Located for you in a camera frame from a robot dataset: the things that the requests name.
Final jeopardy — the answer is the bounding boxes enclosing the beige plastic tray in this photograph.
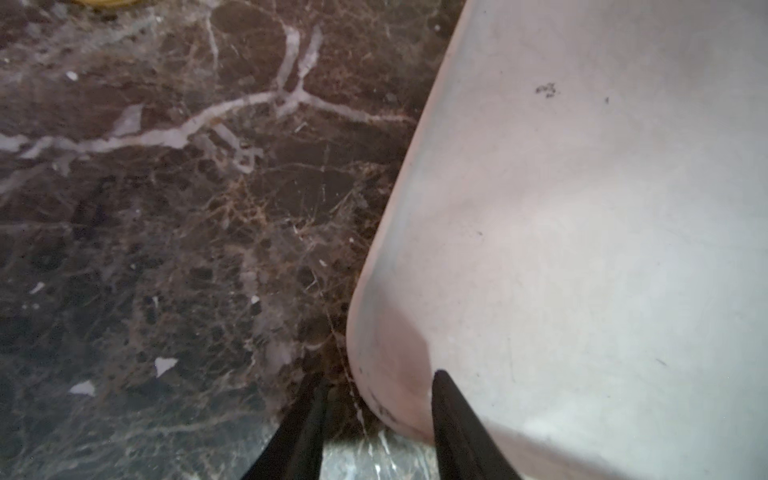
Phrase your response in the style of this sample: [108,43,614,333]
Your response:
[347,1,767,479]

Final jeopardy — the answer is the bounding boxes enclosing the short yellow glass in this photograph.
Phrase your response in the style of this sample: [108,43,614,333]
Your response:
[75,0,141,9]

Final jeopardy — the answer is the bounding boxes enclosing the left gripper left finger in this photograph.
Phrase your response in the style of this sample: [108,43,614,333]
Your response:
[241,374,330,480]

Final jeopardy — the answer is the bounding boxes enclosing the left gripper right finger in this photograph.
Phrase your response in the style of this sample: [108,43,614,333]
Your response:
[431,370,522,480]

